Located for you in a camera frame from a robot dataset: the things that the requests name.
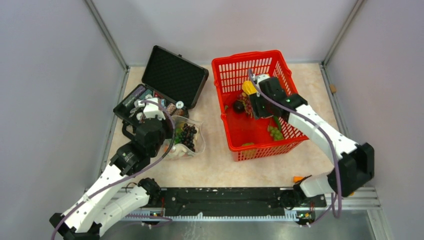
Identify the purple grape bunch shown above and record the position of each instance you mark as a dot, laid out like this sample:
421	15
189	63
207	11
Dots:
243	99

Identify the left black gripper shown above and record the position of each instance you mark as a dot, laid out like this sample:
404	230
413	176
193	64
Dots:
167	123

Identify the white mushroom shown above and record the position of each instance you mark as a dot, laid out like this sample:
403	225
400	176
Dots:
179	151

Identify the dark plum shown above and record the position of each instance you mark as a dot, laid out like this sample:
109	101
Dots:
238	107

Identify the orange handled tool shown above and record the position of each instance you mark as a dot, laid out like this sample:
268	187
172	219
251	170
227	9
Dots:
297	179

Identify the green lime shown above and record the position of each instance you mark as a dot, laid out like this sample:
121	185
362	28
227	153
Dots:
247	144

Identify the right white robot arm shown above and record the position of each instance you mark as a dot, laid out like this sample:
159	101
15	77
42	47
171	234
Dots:
354	163

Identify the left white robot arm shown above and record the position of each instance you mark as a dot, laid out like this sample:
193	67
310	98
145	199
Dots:
95	212

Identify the clear zip top bag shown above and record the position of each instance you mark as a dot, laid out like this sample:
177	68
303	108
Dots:
200	142

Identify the napa cabbage toy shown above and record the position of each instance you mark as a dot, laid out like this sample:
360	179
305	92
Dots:
248	88

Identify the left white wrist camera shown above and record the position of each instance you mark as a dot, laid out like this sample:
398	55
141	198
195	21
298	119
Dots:
150	111

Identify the black poker chip case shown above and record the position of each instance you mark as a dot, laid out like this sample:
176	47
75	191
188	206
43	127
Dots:
167	76

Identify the red plastic basket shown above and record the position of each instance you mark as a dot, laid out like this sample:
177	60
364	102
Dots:
253	127

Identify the green bell pepper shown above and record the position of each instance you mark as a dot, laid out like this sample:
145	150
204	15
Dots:
178	136

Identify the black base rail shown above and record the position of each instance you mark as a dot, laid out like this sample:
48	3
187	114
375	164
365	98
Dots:
225	203

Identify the black grape bunch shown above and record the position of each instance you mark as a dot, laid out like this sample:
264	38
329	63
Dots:
188	136

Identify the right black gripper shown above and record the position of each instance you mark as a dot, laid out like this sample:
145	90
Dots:
258	113

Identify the green grape bunch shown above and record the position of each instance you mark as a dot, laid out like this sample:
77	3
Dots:
275	133

